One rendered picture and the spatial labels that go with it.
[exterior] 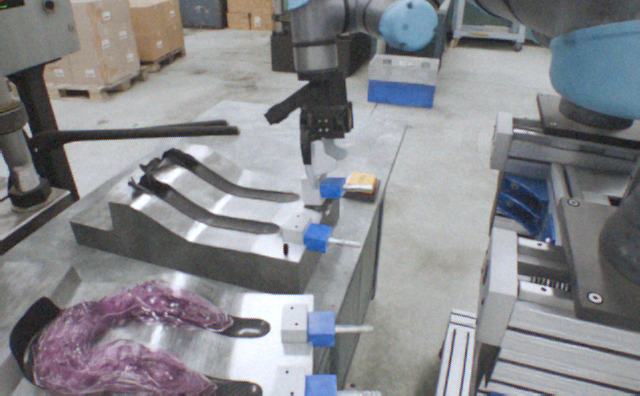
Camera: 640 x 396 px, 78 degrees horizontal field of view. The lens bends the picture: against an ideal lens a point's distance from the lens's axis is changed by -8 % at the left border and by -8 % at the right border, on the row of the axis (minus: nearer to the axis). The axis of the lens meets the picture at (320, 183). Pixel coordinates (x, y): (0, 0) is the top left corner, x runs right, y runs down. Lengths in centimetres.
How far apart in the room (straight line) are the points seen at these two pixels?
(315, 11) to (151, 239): 50
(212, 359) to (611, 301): 48
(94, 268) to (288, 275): 40
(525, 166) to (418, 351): 96
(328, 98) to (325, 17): 14
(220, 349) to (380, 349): 115
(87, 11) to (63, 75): 77
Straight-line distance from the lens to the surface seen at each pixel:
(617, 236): 56
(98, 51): 454
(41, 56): 138
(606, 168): 102
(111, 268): 91
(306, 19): 73
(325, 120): 76
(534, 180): 100
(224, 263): 78
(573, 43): 22
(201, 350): 62
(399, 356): 172
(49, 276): 76
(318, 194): 81
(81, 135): 122
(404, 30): 63
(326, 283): 79
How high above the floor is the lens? 135
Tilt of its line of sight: 30 degrees down
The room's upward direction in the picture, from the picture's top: straight up
